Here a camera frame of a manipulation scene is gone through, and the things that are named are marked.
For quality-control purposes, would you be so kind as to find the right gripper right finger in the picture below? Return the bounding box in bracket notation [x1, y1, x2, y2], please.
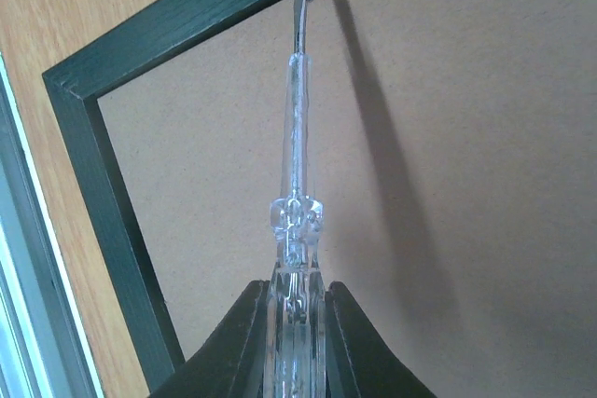
[325, 281, 435, 397]

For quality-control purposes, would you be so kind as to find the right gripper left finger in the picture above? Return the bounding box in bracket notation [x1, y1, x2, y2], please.
[150, 280, 270, 398]

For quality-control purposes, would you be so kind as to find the clear handled screwdriver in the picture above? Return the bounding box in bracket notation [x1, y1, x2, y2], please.
[263, 0, 326, 397]

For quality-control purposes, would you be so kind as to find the black picture frame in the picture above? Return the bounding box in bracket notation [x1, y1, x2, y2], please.
[40, 0, 374, 394]

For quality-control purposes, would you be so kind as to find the aluminium front rail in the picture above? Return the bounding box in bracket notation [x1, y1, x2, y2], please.
[1, 70, 104, 397]

